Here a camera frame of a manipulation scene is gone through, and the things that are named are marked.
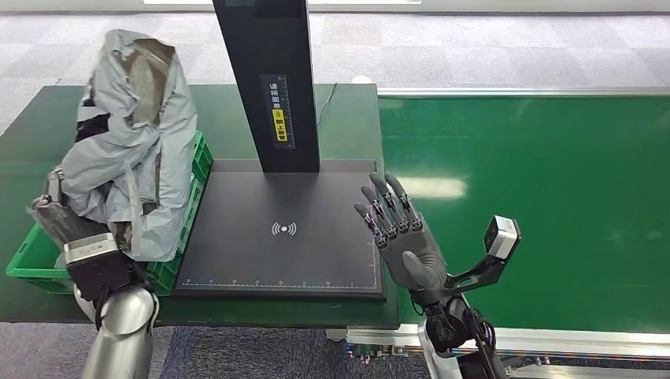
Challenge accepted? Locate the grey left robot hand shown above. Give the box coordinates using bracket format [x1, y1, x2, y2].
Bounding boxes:
[28, 167, 114, 252]

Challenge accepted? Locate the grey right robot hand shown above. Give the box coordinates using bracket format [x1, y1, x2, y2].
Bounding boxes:
[354, 172, 449, 307]

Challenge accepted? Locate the large grey courier bag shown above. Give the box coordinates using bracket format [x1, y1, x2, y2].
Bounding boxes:
[60, 28, 199, 263]

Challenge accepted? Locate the green plastic basket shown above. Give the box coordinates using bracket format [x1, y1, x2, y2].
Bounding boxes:
[6, 129, 214, 297]

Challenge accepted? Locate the dark connector block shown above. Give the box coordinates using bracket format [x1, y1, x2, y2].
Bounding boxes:
[345, 342, 409, 363]

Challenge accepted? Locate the black scale platform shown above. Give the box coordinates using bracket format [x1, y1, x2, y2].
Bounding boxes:
[172, 159, 387, 302]

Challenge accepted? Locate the dark green table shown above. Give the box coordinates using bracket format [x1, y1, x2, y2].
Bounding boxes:
[0, 83, 401, 331]

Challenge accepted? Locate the bright green conveyor belt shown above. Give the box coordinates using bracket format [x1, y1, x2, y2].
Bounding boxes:
[378, 96, 670, 336]

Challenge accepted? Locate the black scale column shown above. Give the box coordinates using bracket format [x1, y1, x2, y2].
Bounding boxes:
[212, 0, 322, 174]

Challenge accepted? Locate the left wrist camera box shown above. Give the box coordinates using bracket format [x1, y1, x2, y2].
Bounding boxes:
[62, 232, 133, 303]

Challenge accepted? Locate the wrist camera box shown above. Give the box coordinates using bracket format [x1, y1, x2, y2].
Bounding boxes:
[62, 232, 133, 303]
[445, 215, 522, 295]

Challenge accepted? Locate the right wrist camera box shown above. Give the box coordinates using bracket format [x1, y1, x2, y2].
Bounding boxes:
[445, 215, 522, 295]

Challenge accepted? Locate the thin black cable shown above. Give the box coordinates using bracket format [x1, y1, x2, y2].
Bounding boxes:
[316, 82, 339, 128]

